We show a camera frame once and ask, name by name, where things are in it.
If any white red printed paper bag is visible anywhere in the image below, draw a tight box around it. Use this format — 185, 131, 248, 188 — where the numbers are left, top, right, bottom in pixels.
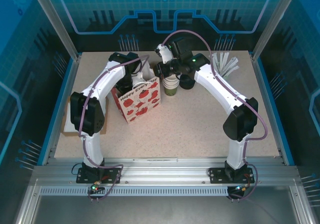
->
110, 63, 162, 125

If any stack of black lids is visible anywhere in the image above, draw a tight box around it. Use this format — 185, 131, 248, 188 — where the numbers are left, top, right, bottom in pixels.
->
179, 74, 197, 90

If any blue table edge trim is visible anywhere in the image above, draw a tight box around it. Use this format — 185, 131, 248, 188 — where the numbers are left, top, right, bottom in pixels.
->
253, 56, 296, 166
45, 57, 76, 159

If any aluminium frame post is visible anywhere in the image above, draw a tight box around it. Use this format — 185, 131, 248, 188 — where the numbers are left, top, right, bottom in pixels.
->
251, 0, 302, 61
27, 0, 82, 61

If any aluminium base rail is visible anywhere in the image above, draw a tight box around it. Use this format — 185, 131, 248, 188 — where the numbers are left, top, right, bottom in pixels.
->
32, 157, 301, 184

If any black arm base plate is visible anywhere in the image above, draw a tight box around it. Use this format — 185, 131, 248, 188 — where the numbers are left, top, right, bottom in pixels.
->
76, 167, 123, 184
208, 167, 256, 184

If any slotted grey cable duct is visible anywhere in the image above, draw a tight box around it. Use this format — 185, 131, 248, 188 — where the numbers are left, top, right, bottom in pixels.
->
39, 186, 231, 196

